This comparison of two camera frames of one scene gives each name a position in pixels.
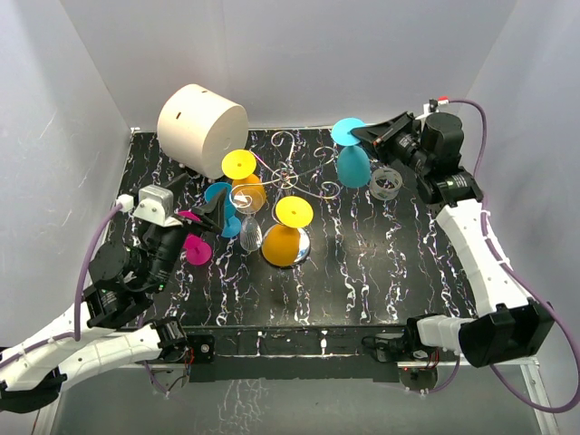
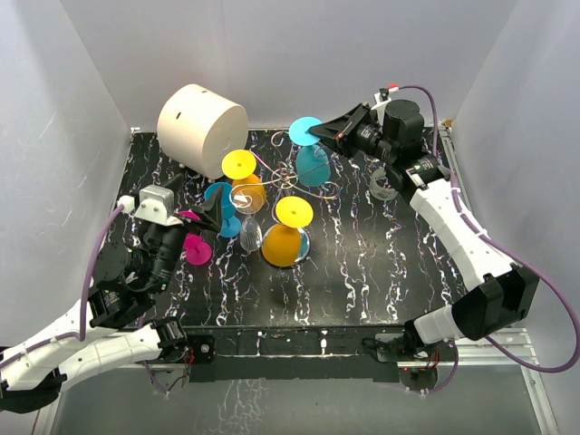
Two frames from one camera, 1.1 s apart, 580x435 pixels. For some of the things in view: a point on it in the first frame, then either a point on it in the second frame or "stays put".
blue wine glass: x=353 y=167 -> x=313 y=166
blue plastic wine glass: x=233 y=225 stays put
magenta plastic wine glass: x=198 y=252 stays put
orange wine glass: x=281 y=242 stays put
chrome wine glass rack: x=304 y=246 -> x=285 y=178
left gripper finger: x=214 y=210 stays put
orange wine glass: x=247 y=191 stays put
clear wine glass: x=248 y=198 stays put
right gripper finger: x=377 y=131 -> x=333 y=131
